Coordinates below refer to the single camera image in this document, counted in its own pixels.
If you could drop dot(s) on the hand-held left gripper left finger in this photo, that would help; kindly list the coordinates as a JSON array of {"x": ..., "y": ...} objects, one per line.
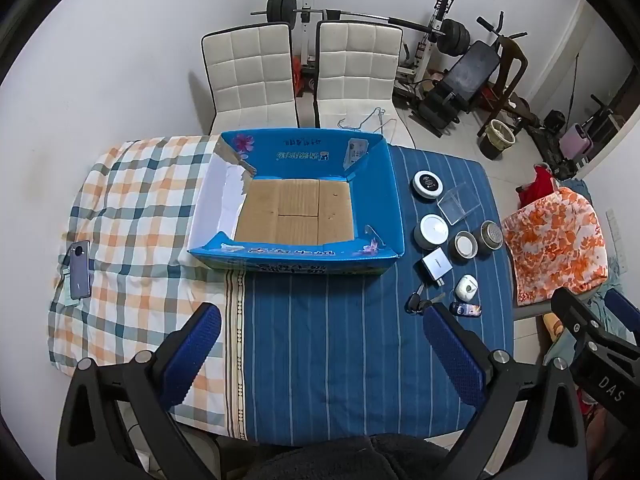
[{"x": 200, "y": 340}]

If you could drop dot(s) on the black weight bench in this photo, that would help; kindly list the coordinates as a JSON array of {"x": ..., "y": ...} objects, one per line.
[{"x": 470, "y": 67}]

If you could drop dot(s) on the clear plastic box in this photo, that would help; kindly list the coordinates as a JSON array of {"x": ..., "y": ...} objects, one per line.
[{"x": 457, "y": 205}]

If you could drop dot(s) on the white round disc black centre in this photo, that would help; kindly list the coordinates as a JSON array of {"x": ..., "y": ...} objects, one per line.
[{"x": 428, "y": 185}]

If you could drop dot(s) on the blue cardboard box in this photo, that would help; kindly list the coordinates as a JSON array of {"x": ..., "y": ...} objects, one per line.
[{"x": 380, "y": 195}]

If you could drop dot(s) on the barbell with black weights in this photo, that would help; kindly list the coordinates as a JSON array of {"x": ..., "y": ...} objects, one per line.
[{"x": 280, "y": 7}]

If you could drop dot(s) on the bunch of keys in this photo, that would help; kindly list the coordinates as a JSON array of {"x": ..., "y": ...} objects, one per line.
[{"x": 420, "y": 302}]

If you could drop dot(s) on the white charger plug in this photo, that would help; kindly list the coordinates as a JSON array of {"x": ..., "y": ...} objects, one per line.
[{"x": 436, "y": 264}]

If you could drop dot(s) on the brown exercise machine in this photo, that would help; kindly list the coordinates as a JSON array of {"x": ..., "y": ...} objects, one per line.
[{"x": 515, "y": 55}]

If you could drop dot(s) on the white round tin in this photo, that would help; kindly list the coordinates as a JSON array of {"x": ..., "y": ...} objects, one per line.
[{"x": 431, "y": 230}]

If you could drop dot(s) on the metal tin with white lid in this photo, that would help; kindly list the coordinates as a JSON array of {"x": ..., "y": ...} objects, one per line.
[{"x": 463, "y": 245}]

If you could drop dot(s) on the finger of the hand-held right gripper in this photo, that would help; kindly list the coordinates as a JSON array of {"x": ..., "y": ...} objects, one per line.
[
  {"x": 624, "y": 310},
  {"x": 580, "y": 320}
]

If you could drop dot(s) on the small white round device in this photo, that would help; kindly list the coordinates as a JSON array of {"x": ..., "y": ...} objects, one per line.
[{"x": 466, "y": 287}]

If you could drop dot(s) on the pale green clothing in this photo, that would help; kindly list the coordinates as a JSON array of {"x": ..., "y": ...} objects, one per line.
[{"x": 559, "y": 342}]

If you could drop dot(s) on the dark trash bin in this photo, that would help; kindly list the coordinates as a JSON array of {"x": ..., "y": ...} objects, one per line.
[{"x": 497, "y": 139}]

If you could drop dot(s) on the red cloth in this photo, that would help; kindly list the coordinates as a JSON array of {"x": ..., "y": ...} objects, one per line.
[{"x": 540, "y": 182}]

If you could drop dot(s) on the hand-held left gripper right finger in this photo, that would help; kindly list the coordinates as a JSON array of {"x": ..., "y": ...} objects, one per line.
[{"x": 452, "y": 355}]

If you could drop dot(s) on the white padded chair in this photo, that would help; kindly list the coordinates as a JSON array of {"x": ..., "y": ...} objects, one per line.
[
  {"x": 250, "y": 75},
  {"x": 357, "y": 70}
]

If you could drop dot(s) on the blue striped blanket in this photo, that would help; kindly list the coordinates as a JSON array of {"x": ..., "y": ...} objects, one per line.
[{"x": 340, "y": 335}]

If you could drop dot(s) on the white barbell rack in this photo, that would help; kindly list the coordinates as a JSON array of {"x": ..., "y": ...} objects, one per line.
[{"x": 306, "y": 35}]

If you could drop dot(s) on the grey smartphone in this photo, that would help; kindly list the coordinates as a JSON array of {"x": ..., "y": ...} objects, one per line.
[{"x": 79, "y": 270}]

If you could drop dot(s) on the metal tin with perforated insert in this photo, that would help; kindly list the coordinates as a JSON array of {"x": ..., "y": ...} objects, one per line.
[{"x": 491, "y": 234}]

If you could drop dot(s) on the dark fuzzy clothing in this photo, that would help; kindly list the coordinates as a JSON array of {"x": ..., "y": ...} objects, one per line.
[{"x": 350, "y": 460}]

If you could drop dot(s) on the checked blanket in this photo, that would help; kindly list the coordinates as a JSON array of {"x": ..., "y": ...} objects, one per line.
[{"x": 140, "y": 240}]

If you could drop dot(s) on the orange floral cloth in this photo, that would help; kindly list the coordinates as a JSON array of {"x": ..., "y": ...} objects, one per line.
[{"x": 555, "y": 245}]

